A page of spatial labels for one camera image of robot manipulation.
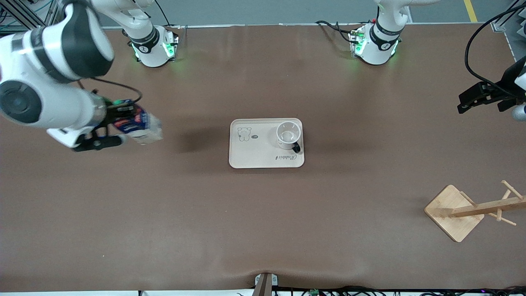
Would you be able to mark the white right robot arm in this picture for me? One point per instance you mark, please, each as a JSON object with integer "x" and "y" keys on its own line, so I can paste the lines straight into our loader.
{"x": 61, "y": 41}

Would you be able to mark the cream rabbit print tray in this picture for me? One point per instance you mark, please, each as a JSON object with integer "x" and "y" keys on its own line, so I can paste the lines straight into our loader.
{"x": 259, "y": 154}

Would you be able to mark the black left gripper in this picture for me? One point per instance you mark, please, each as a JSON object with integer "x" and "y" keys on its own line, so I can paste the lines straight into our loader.
{"x": 508, "y": 81}

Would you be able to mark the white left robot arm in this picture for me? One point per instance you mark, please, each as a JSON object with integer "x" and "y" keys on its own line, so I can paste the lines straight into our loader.
{"x": 384, "y": 37}

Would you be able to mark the aluminium frame profile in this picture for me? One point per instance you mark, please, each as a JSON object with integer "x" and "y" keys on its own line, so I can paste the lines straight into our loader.
{"x": 16, "y": 14}
{"x": 507, "y": 18}

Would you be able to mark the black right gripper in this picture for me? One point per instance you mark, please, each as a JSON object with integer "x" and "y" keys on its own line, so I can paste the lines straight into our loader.
{"x": 109, "y": 115}

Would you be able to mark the wooden mug tree stand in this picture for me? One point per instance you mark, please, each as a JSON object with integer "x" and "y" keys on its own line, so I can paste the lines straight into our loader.
{"x": 452, "y": 213}

